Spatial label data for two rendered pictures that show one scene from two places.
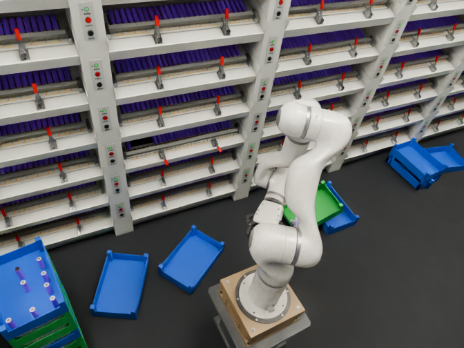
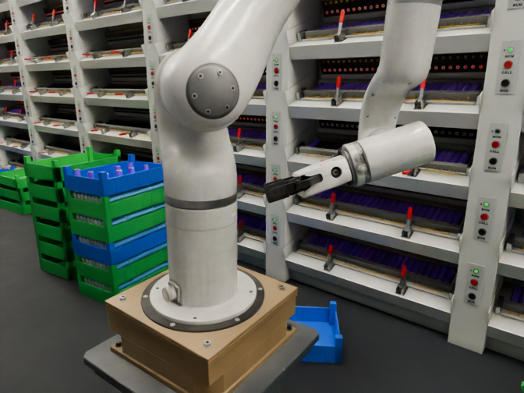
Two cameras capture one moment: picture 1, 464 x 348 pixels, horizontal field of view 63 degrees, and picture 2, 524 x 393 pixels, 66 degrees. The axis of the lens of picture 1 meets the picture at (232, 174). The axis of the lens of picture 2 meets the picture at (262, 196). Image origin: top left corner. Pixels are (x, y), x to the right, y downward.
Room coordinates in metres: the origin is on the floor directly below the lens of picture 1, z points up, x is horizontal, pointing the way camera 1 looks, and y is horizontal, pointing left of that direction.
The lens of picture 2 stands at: (0.57, -0.85, 0.75)
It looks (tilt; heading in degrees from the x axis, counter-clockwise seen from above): 16 degrees down; 71
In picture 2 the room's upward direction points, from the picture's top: straight up
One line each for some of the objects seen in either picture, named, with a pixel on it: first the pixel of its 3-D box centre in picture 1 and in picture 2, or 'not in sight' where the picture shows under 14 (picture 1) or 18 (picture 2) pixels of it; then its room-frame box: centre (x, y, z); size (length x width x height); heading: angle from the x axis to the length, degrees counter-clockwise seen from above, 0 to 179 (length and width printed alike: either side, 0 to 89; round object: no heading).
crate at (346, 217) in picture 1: (329, 206); not in sight; (1.48, -0.61, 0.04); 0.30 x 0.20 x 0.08; 32
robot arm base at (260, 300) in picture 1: (268, 284); (203, 248); (0.69, -0.20, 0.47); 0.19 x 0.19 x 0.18
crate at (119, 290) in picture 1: (121, 283); not in sight; (0.80, 0.44, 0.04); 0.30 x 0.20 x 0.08; 4
